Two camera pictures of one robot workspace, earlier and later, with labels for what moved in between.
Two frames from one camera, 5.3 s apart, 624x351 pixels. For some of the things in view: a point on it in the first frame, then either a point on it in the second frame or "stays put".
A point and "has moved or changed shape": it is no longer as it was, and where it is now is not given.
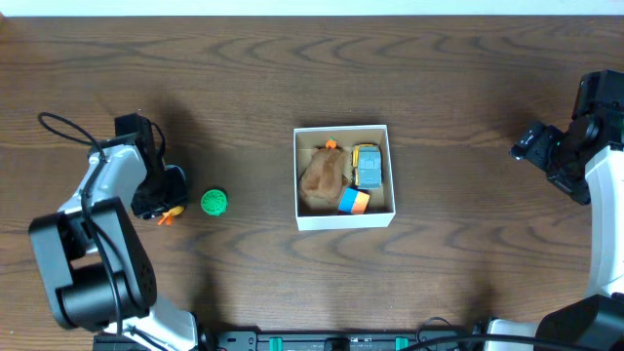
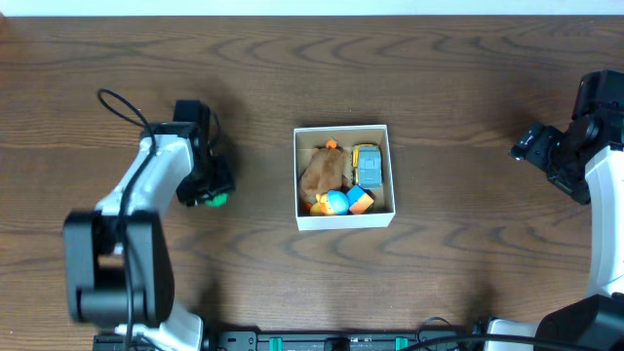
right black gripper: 528,146 stays put
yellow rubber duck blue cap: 175,182 has moved or changed shape
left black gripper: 159,201 -> 203,188
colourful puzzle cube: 354,202 stays put
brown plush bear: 322,178 stays put
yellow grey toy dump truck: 366,166 stays put
